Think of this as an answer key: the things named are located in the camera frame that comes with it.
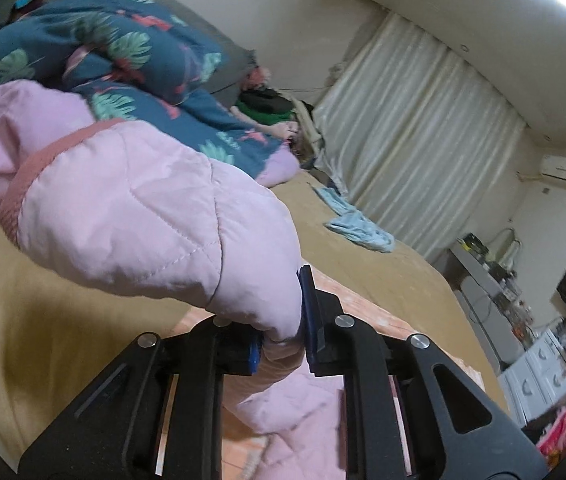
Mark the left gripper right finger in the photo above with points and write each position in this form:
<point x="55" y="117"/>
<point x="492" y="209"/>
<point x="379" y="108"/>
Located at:
<point x="455" y="430"/>

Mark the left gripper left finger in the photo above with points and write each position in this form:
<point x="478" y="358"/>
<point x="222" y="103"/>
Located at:
<point x="154" y="412"/>

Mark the pink quilted jacket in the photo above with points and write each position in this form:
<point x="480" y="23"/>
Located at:
<point x="122" y="207"/>

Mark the pile of clothes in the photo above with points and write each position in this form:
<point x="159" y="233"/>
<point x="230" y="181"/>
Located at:
<point x="283" y="115"/>

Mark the grey bench cushions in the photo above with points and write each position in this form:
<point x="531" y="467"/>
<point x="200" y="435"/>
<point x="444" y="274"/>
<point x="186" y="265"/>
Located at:
<point x="479" y="296"/>

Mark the white drawer cabinet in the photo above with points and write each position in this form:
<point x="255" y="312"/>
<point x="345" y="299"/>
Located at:
<point x="536" y="382"/>

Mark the tan bed sheet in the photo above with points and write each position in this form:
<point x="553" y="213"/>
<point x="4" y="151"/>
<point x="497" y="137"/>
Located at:
<point x="56" y="336"/>

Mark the pink red bag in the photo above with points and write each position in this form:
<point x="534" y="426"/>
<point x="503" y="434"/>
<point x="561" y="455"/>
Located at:
<point x="552" y="443"/>

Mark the cluttered grey side table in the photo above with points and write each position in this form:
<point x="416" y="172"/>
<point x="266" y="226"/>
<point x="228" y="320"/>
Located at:
<point x="498" y="275"/>

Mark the light blue garment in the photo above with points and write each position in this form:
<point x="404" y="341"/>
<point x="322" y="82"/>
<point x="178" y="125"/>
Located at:
<point x="349" y="222"/>

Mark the cream striped curtain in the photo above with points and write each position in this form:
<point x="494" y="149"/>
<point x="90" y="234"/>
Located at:
<point x="414" y="136"/>

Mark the blue floral pink quilt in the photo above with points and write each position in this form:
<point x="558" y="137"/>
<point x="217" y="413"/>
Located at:
<point x="203" y="123"/>

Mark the blue floral pillow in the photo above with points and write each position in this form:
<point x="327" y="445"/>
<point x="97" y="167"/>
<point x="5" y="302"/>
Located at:
<point x="138" y="42"/>

